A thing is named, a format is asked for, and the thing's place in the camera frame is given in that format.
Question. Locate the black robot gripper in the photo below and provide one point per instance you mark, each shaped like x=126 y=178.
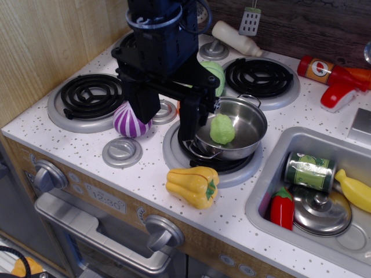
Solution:
x=161 y=62

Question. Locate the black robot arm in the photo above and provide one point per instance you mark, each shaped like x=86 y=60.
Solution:
x=163 y=10

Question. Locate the light green toy broccoli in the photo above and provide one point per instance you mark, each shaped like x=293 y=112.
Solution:
x=221 y=129

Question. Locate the stainless steel pan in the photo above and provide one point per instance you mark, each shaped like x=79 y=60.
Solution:
x=250 y=126

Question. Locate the grey stove top knob middle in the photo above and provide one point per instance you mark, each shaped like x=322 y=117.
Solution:
x=166 y=114

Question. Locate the grey stove knob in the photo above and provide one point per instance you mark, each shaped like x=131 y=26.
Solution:
x=166 y=114
x=122 y=152
x=214 y=51

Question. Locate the purple white striped toy onion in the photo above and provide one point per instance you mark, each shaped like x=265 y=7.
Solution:
x=127 y=124

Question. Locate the front right black burner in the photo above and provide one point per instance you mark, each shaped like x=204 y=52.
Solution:
x=229 y=165

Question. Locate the black burner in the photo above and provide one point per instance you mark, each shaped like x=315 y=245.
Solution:
x=91 y=96
x=259 y=78
x=229 y=165

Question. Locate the light green toy cabbage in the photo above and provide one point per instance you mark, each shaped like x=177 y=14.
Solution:
x=215 y=69

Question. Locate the grey stove top knob front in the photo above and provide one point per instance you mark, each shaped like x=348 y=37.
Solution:
x=122 y=152

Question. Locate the grey stove top knob back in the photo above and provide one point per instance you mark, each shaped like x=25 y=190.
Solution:
x=214 y=51

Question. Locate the yellow toy bell pepper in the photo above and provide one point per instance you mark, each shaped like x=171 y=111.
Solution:
x=196 y=186

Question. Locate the front left black burner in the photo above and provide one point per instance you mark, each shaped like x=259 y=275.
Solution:
x=91 y=96

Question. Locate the white toy bottle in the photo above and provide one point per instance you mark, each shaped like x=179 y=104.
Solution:
x=230 y=36

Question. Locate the grey sink basin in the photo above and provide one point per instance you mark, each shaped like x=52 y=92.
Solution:
x=350 y=249

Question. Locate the back right black burner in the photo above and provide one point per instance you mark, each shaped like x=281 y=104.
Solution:
x=259 y=78

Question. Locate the grey toy spatula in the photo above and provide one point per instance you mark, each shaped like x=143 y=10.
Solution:
x=250 y=21

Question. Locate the digital clock display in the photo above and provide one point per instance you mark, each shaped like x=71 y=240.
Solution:
x=106 y=198

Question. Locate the right grey oven knob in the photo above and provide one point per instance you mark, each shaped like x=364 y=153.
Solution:
x=162 y=233

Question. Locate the grey oven knob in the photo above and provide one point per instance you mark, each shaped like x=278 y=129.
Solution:
x=162 y=233
x=49 y=176

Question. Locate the left grey oven knob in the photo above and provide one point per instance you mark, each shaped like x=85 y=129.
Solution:
x=49 y=176

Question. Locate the red toy ketchup bottle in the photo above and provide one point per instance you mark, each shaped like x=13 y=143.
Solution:
x=328 y=73

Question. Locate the red toy chili pepper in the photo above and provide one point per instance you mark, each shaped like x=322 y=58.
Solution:
x=282 y=209

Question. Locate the green toy can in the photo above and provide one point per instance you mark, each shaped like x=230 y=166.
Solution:
x=310 y=171

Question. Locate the red white toy sushi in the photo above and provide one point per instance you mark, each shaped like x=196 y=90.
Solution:
x=337 y=96

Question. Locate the stainless steel pot lid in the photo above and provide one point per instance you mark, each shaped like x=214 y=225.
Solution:
x=319 y=213

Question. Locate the orange toy carrot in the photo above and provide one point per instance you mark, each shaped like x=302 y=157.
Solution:
x=361 y=74

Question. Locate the yellow toy banana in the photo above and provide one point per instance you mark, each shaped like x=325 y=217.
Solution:
x=355 y=191

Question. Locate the yellow toy on floor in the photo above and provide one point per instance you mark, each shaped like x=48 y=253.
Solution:
x=19 y=269

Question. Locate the grey oven door handle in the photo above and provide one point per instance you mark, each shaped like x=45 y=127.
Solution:
x=108 y=247

